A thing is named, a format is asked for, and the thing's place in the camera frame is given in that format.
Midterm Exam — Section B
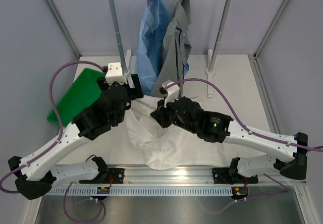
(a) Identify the light blue shirt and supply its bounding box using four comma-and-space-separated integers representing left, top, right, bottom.
136, 0, 189, 96

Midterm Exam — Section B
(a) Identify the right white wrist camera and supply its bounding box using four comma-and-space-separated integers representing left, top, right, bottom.
159, 80, 180, 108

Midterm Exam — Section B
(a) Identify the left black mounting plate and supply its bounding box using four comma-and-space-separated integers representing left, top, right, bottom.
101, 167, 125, 184

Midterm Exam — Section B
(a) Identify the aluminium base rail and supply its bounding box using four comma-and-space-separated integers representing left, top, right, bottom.
45, 164, 307, 187

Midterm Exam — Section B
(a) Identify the white slotted cable duct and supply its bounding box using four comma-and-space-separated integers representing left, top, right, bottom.
48, 186, 233, 197

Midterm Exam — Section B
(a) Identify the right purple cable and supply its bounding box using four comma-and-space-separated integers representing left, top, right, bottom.
166, 79, 323, 151

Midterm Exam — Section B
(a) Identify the metal wire hanger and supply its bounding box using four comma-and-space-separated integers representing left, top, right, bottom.
131, 100, 156, 119

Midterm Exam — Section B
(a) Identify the black mounting plate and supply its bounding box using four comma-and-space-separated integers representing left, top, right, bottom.
101, 167, 125, 184
212, 167, 258, 185

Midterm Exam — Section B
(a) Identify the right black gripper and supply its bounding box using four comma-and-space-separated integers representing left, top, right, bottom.
151, 95, 198, 134

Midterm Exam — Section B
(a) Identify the white metal clothes rack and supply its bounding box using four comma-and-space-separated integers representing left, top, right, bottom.
108, 0, 231, 98

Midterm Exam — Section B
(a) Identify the grey shirt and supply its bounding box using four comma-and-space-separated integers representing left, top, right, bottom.
150, 0, 192, 97

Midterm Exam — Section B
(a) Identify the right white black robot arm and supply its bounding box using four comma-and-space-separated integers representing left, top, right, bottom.
150, 97, 308, 182

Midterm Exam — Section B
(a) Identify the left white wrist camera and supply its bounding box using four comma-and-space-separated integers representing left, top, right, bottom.
105, 62, 128, 85

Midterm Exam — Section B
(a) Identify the white shirt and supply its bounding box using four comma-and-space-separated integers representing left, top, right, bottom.
125, 96, 238, 170

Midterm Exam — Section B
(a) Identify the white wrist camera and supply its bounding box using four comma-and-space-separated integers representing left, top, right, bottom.
159, 80, 180, 108
105, 62, 128, 85

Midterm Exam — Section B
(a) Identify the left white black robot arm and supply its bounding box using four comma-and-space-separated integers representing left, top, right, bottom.
8, 74, 143, 200

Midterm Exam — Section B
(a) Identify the green plastic tray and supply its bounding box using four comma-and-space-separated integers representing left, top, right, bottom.
47, 68, 104, 127

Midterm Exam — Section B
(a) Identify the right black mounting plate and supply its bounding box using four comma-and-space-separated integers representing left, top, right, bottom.
212, 167, 258, 185

